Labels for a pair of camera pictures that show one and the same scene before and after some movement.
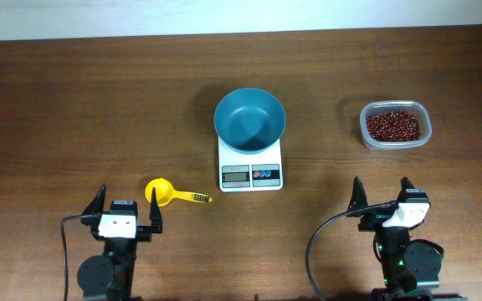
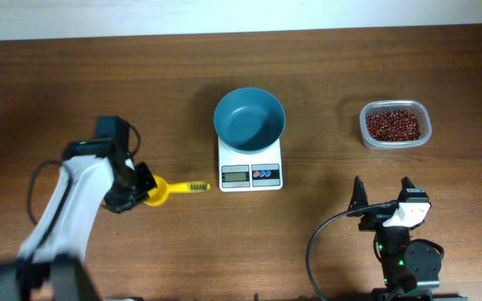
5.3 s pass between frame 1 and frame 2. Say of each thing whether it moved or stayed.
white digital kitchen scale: stayed
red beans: stayed
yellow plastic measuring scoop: moved
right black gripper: stayed
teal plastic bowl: stayed
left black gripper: moved
